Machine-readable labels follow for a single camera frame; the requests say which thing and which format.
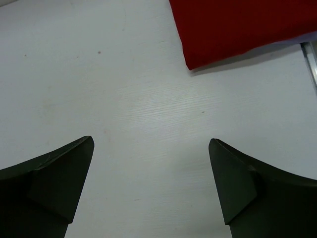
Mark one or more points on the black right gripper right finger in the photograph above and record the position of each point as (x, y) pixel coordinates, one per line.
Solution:
(259, 200)

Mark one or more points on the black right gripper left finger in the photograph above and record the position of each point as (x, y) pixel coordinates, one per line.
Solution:
(39, 197)

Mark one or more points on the folded dark red t-shirt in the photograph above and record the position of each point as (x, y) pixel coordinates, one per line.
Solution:
(213, 30)

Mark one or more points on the aluminium table edge rail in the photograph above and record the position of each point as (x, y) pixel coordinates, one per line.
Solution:
(309, 50)

